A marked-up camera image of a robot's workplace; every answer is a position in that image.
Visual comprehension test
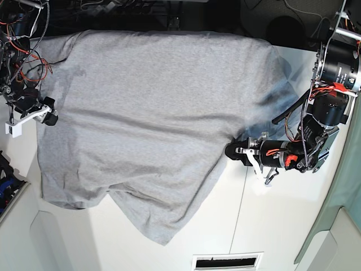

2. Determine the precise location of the white slotted vent panel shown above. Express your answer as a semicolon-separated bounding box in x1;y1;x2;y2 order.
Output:
191;252;264;270

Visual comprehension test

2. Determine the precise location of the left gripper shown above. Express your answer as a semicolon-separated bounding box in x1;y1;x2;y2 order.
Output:
224;139;299;169

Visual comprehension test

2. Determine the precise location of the grey t-shirt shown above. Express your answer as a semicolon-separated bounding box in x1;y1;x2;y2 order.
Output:
37;30;297;245

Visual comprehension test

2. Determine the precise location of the blue and black cable bundle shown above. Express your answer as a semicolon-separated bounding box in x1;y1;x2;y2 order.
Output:
0;150;26;217

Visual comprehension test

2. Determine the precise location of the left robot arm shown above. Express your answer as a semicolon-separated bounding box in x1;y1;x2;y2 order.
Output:
225;1;360;178

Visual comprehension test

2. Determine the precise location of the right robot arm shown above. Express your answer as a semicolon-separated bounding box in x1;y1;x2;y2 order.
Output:
1;1;58;126

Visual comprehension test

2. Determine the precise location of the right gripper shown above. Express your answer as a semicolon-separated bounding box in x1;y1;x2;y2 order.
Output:
11;89;59;126

